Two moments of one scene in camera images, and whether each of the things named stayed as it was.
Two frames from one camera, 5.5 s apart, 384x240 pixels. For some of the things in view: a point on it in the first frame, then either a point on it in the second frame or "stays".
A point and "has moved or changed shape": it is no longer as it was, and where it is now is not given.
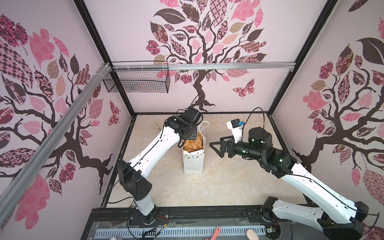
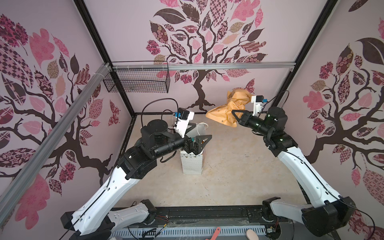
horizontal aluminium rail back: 263,66 stays
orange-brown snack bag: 194,145 has moved or changed shape
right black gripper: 230,145 to 247,115
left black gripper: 193,128 to 189,147
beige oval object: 251,235 stays
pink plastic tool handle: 215,234 stays
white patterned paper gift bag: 193,163 stays
